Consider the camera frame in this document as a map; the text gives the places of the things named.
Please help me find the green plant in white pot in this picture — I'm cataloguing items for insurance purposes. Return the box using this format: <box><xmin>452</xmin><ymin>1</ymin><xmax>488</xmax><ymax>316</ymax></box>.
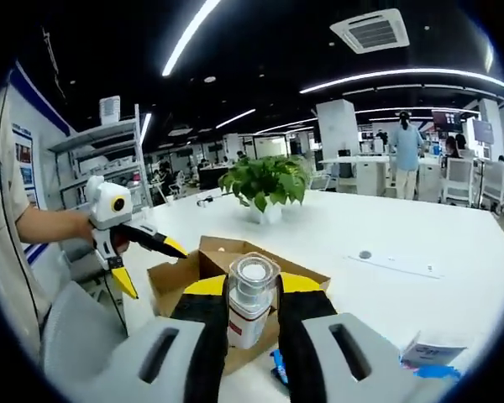
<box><xmin>218</xmin><ymin>154</ymin><xmax>312</xmax><ymax>225</ymax></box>

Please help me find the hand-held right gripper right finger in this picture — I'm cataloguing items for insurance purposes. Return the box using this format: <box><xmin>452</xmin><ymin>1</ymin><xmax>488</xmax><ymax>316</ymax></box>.
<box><xmin>276</xmin><ymin>272</ymin><xmax>417</xmax><ymax>403</ymax></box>

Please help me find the person's beige shirt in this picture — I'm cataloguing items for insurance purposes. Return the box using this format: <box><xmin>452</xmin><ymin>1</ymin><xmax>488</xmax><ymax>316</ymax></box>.
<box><xmin>0</xmin><ymin>90</ymin><xmax>51</xmax><ymax>366</ymax></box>

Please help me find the white counter desk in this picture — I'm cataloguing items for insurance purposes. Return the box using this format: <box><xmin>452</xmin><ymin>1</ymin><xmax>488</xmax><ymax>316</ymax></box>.
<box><xmin>318</xmin><ymin>154</ymin><xmax>394</xmax><ymax>196</ymax></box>

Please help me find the wall screen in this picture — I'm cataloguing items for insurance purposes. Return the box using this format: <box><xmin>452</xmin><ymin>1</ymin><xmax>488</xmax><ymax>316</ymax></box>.
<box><xmin>470</xmin><ymin>119</ymin><xmax>495</xmax><ymax>144</ymax></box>

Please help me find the grey metal shelving rack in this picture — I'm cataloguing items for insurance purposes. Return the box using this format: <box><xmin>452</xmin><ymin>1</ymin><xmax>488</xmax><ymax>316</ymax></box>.
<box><xmin>48</xmin><ymin>103</ymin><xmax>155</xmax><ymax>211</ymax></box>

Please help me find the white ceiling air vent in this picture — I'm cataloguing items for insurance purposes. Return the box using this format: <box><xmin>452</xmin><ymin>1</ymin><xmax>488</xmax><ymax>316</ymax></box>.
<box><xmin>329</xmin><ymin>8</ymin><xmax>411</xmax><ymax>55</ymax></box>

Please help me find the white bottle with clear cap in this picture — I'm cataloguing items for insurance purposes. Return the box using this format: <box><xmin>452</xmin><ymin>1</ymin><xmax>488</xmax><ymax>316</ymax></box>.
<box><xmin>226</xmin><ymin>251</ymin><xmax>282</xmax><ymax>350</ymax></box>

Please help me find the wall poster with photos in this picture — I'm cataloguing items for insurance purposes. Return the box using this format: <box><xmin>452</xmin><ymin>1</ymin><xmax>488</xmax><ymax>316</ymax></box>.
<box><xmin>11</xmin><ymin>122</ymin><xmax>39</xmax><ymax>209</ymax></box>

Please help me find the row of white office chairs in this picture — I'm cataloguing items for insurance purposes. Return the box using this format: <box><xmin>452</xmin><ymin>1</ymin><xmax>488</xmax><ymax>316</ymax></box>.
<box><xmin>440</xmin><ymin>154</ymin><xmax>504</xmax><ymax>223</ymax></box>

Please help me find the black computer monitor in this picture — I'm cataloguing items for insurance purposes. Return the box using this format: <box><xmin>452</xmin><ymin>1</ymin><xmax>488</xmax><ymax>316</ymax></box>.
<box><xmin>199</xmin><ymin>166</ymin><xmax>232</xmax><ymax>191</ymax></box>

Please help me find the white table cable tray lid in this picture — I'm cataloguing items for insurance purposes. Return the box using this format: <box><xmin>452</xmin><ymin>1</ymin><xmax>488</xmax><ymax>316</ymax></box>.
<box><xmin>343</xmin><ymin>253</ymin><xmax>444</xmax><ymax>280</ymax></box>

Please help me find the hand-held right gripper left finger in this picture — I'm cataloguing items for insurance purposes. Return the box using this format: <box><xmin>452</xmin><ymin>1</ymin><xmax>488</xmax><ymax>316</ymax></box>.
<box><xmin>73</xmin><ymin>275</ymin><xmax>229</xmax><ymax>403</ymax></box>

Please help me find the blue printed soft pack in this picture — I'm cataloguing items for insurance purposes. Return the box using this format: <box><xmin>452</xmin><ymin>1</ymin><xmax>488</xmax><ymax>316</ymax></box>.
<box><xmin>414</xmin><ymin>364</ymin><xmax>462</xmax><ymax>379</ymax></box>

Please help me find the dark red wall sign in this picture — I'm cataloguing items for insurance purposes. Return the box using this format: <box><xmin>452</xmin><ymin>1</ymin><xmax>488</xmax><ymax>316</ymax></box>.
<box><xmin>431</xmin><ymin>109</ymin><xmax>463</xmax><ymax>132</ymax></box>

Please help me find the straight ceiling light strip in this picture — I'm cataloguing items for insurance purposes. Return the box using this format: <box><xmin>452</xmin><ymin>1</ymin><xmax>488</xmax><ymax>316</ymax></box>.
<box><xmin>161</xmin><ymin>0</ymin><xmax>222</xmax><ymax>78</ymax></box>

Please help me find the brown cardboard shoe box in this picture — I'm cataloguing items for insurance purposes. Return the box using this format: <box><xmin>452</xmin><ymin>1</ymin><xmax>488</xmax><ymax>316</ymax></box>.
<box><xmin>146</xmin><ymin>235</ymin><xmax>332</xmax><ymax>377</ymax></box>

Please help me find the curved ceiling light strip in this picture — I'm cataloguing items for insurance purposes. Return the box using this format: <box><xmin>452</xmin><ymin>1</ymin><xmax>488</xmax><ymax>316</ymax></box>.
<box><xmin>298</xmin><ymin>68</ymin><xmax>504</xmax><ymax>94</ymax></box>

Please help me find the blue bordered text poster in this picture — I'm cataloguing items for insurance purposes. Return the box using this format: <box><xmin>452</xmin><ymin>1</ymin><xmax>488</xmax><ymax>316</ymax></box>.
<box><xmin>23</xmin><ymin>242</ymin><xmax>51</xmax><ymax>266</ymax></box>

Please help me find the white box unit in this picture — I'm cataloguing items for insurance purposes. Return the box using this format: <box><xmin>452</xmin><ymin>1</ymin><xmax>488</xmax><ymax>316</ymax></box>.
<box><xmin>99</xmin><ymin>95</ymin><xmax>122</xmax><ymax>125</ymax></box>

